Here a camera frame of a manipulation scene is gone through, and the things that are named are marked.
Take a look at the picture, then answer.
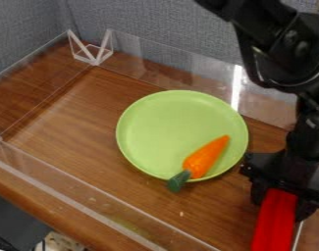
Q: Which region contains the clear acrylic enclosure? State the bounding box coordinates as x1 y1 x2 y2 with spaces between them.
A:
0 32 295 251

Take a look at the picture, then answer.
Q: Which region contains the clear acrylic corner bracket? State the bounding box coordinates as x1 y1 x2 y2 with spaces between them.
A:
68 29 115 66

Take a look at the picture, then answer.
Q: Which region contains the orange toy carrot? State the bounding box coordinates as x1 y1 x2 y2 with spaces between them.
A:
167 135 230 192

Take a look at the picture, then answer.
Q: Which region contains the light green plate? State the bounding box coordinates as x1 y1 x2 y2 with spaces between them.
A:
116 90 250 179

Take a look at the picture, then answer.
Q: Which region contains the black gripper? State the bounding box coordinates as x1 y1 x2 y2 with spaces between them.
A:
239 130 319 224

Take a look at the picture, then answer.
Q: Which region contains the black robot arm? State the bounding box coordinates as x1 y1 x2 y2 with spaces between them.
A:
195 0 319 222

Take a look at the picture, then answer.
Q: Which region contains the red rectangular block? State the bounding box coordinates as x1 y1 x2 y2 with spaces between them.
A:
251 188 298 251

